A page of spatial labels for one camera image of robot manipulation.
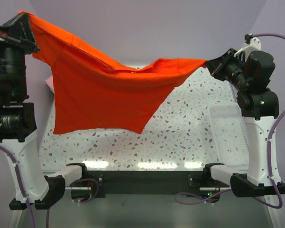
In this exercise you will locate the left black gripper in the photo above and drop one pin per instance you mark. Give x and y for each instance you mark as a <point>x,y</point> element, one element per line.
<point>18,31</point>

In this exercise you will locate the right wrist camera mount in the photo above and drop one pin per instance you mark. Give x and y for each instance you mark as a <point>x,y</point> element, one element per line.
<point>251,44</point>

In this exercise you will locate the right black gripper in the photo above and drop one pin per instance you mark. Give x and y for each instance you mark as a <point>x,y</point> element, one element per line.
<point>216,66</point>

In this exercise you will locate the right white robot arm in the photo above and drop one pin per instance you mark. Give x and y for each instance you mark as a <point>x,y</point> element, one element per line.
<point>260,111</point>

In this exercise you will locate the orange t shirt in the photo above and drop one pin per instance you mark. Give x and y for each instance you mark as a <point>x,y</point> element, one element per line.
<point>94,91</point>

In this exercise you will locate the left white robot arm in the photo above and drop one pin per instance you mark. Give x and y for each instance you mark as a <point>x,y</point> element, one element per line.
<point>18,129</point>

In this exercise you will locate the white plastic basket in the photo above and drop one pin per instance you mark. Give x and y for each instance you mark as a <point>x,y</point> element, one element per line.
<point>229,132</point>

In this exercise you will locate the pink folded t shirt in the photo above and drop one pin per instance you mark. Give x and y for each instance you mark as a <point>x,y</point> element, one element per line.
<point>50,83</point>

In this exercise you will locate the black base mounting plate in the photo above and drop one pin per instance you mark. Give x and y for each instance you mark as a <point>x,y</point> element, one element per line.
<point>99,184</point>

